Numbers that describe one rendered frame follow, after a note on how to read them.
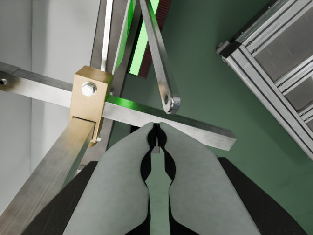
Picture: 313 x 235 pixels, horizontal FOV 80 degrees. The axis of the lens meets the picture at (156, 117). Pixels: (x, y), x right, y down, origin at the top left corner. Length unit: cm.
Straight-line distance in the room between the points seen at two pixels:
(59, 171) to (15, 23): 35
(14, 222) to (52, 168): 6
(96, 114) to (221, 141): 23
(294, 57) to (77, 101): 101
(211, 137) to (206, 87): 89
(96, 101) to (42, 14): 30
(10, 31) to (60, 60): 12
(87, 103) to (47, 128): 37
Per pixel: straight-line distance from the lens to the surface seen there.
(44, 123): 66
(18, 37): 53
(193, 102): 126
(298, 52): 114
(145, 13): 20
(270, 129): 158
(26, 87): 35
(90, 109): 32
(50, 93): 34
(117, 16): 42
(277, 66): 111
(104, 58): 43
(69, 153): 27
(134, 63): 42
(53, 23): 54
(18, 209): 22
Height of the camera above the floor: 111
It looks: 60 degrees down
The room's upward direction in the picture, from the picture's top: 178 degrees clockwise
